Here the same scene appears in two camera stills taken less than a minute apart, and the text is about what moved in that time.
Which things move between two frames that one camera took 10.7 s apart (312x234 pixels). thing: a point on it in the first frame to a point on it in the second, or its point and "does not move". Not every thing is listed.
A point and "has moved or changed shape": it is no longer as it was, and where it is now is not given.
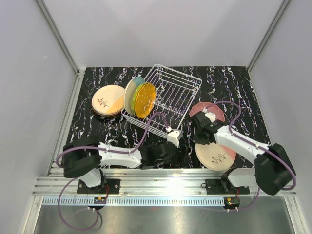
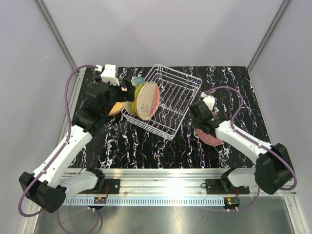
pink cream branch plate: x=214 y=156 to x=147 y=100
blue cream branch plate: x=131 y=86 does not move
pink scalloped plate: x=219 y=113 has moved or changed shape
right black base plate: x=216 y=186 does not move
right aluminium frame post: x=282 y=8 does not move
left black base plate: x=108 y=186 does not move
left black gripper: x=181 y=161 to x=125 y=96
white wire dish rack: x=175 y=93 does not move
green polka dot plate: x=134 y=98 does not move
